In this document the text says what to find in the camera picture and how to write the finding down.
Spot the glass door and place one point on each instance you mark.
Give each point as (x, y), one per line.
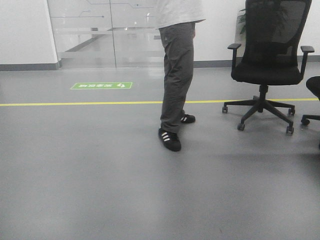
(105, 33)

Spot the green floor sign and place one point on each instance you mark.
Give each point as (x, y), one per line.
(101, 85)

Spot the person in grey trousers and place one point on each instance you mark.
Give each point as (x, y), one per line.
(176, 21)

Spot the black mesh office chair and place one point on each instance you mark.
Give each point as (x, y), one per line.
(273, 30)

